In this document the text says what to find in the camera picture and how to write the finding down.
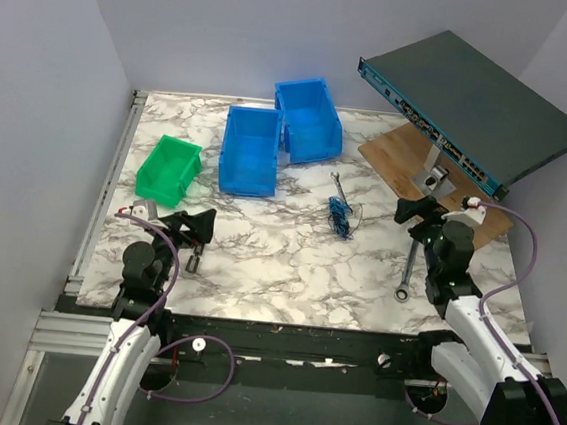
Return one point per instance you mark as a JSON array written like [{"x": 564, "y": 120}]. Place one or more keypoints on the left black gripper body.
[{"x": 193, "y": 233}]

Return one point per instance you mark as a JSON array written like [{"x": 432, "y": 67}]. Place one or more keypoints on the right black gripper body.
[{"x": 431, "y": 227}]

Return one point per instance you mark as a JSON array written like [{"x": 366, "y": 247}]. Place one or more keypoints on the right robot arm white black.
[{"x": 493, "y": 378}]

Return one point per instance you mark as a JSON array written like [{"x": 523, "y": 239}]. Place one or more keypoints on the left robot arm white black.
[{"x": 140, "y": 317}]

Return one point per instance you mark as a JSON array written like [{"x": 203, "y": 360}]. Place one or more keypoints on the green plastic bin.
[{"x": 168, "y": 171}]

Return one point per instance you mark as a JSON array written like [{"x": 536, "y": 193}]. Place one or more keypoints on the large ratchet wrench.
[{"x": 401, "y": 293}]

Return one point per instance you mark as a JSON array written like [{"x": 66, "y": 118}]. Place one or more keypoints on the wooden board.
[{"x": 398, "y": 158}]

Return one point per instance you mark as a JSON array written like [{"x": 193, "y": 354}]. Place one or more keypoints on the blue plastic bin left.
[{"x": 248, "y": 161}]

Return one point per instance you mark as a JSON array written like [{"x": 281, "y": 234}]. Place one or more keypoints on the blue plastic bin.
[
  {"x": 248, "y": 161},
  {"x": 312, "y": 128}
]

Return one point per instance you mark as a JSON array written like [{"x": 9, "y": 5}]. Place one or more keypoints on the small silver wrench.
[{"x": 341, "y": 194}]

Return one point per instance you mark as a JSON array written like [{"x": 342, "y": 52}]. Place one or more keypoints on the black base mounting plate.
[{"x": 268, "y": 355}]

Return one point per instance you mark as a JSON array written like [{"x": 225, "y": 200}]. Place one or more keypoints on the blue plastic bin right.
[{"x": 312, "y": 128}]

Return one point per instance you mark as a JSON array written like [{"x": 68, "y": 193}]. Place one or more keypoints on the black T-handle tool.
[{"x": 193, "y": 262}]

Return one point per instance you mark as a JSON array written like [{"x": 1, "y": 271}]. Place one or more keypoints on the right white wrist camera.
[{"x": 471, "y": 214}]

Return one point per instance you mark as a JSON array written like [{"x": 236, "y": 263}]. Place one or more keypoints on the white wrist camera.
[
  {"x": 145, "y": 209},
  {"x": 471, "y": 214}
]

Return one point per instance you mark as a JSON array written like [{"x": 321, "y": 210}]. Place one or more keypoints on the metal switch stand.
[{"x": 434, "y": 180}]

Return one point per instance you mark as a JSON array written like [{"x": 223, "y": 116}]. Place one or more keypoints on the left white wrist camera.
[{"x": 145, "y": 209}]

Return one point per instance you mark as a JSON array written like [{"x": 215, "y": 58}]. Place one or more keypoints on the aluminium frame rail left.
[{"x": 77, "y": 271}]

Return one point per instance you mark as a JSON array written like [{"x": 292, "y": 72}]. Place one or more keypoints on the dark network switch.
[{"x": 491, "y": 125}]

